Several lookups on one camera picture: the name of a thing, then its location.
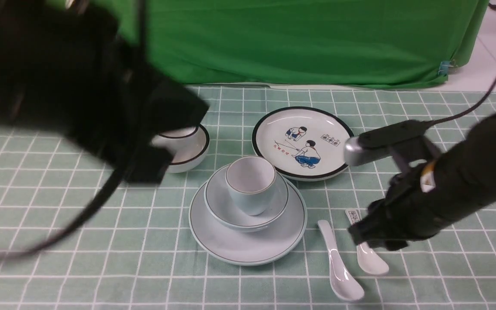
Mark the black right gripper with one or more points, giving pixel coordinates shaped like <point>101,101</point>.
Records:
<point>398,218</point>

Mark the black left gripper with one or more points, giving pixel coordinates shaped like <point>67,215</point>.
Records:
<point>69,71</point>

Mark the plain white ceramic spoon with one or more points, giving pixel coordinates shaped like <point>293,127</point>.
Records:
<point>342,282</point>

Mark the pale blue cup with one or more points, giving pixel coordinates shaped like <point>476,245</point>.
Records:
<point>250,181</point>

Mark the pale blue bowl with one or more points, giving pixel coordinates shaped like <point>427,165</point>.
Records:
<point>252,218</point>

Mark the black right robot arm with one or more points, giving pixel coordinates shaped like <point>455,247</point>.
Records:
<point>433,189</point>

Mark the white spoon with print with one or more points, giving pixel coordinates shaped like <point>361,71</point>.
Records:
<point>367,259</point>

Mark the cartoon plate black rim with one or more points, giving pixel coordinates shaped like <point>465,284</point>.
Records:
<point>303,143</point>

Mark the white cup black rim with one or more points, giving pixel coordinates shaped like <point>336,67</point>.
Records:
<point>176,139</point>

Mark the blue clip on backdrop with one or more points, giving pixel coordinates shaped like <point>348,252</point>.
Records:
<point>444,69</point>

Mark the white bowl black rim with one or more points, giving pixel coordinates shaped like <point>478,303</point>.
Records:
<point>190,156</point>

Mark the green checkered tablecloth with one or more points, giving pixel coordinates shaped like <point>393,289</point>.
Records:
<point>138,253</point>

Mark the green backdrop cloth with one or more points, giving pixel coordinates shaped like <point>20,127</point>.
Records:
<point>383,44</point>

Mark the pale blue plate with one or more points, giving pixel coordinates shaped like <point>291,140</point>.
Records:
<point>249,248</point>

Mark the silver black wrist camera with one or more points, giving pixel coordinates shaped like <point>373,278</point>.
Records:
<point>405,142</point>

